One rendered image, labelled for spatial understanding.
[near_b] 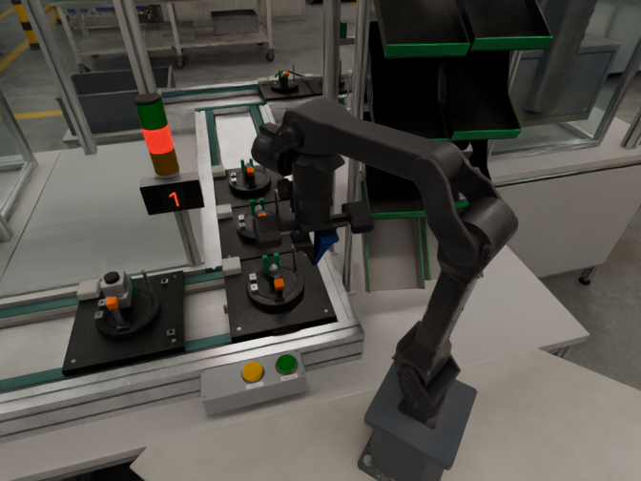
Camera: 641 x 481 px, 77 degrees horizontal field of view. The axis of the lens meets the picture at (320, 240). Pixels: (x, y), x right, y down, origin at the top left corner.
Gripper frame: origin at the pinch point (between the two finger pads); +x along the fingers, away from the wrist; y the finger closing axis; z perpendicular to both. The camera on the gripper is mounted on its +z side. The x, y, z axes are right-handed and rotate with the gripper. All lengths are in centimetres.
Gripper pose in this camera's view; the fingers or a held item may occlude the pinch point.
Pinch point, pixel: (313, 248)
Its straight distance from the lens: 67.5
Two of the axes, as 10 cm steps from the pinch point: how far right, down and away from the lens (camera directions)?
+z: -2.5, -6.3, 7.4
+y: -9.7, 1.6, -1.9
